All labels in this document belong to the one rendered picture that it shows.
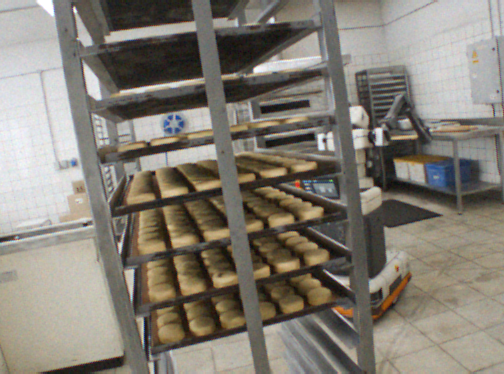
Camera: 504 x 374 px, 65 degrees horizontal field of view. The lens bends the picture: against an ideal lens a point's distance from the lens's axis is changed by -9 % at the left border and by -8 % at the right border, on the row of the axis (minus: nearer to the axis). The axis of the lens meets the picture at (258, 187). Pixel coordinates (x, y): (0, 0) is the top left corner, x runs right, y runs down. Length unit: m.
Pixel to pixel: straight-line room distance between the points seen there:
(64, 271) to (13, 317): 0.42
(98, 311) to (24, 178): 4.45
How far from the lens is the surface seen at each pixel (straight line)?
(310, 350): 1.27
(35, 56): 6.85
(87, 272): 2.57
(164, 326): 0.88
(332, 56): 0.80
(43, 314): 2.71
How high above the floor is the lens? 1.34
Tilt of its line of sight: 9 degrees down
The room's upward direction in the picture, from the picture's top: 9 degrees counter-clockwise
